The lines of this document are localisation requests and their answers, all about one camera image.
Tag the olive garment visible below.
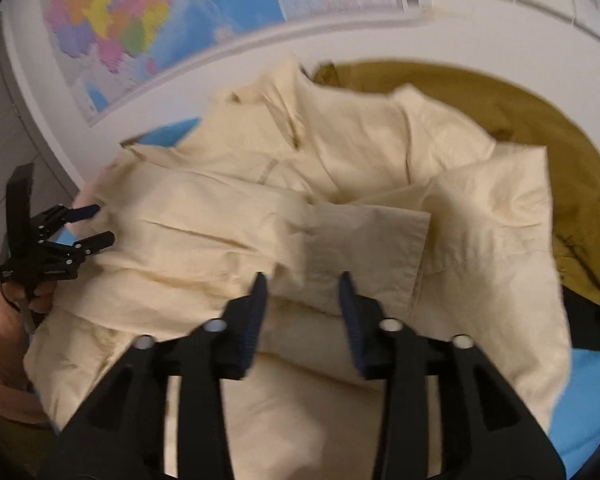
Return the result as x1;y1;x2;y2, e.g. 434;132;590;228
312;60;600;312

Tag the colourful wall map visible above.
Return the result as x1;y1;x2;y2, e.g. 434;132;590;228
40;0;427;127

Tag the blue flower print bed sheet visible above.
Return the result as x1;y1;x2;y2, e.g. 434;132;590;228
55;117;600;479

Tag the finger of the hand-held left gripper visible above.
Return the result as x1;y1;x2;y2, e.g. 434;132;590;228
35;203;101;239
44;231;116;262

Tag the person's left hand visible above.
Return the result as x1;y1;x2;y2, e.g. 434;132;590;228
0;279;59;334

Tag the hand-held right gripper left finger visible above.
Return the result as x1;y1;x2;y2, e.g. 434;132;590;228
45;272;270;480

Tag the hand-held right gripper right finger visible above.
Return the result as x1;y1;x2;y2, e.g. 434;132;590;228
337;271;567;480

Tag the cream shirt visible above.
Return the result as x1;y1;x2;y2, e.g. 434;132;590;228
22;57;574;480

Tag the black garment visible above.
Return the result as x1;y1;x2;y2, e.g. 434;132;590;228
559;284;600;357

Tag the person's left forearm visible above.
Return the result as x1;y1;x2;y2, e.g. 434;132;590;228
0;305;52;425

